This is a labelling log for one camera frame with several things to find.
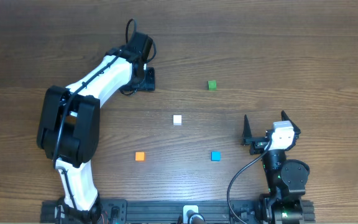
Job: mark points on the green cube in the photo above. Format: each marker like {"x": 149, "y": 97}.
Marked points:
{"x": 212, "y": 85}

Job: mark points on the white cube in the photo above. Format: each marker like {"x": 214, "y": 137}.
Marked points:
{"x": 177, "y": 119}

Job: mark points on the orange cube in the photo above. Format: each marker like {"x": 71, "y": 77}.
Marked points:
{"x": 140, "y": 156}

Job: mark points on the blue cube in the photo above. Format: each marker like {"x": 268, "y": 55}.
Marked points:
{"x": 215, "y": 155}

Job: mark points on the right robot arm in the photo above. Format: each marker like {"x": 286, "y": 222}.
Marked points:
{"x": 287, "y": 180}

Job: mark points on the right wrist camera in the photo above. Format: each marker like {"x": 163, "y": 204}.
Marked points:
{"x": 282, "y": 135}

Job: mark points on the mounting rail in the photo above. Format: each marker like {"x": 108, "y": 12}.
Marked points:
{"x": 160, "y": 211}

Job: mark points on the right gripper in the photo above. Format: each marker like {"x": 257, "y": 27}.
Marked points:
{"x": 259, "y": 143}

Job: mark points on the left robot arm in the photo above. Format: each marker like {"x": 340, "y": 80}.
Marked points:
{"x": 112, "y": 76}

